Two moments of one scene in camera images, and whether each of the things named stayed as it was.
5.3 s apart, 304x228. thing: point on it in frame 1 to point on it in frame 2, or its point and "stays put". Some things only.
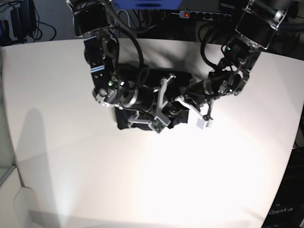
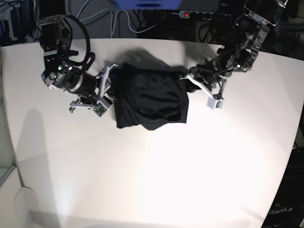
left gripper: x=161 y=120 to x=99 y=106
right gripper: x=203 y=121 to x=215 y=101
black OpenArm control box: x=287 y=210 stays put
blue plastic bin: x=147 y=4 stays put
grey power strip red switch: x=204 y=15 stays put
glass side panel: x=7 y=162 stays put
